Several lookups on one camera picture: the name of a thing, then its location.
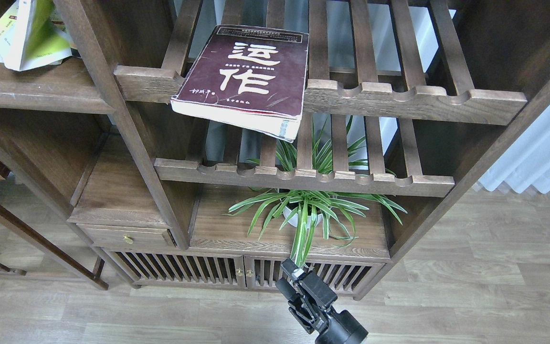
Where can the brass drawer knob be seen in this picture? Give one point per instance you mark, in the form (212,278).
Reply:
(128,239)

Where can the white plant pot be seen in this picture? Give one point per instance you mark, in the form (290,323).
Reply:
(292,214)

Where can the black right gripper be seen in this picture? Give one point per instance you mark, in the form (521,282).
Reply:
(318,316)

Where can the maroon book white characters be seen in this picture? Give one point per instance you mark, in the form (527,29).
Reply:
(250,77)

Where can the green spider plant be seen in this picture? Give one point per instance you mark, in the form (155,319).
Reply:
(336,207)

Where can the yellow green cover book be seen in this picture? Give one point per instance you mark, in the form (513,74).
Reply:
(34,40)

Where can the white curtain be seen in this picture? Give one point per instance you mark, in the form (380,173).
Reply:
(526,163)

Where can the dark wooden bookshelf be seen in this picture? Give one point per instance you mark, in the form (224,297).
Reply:
(440,89)

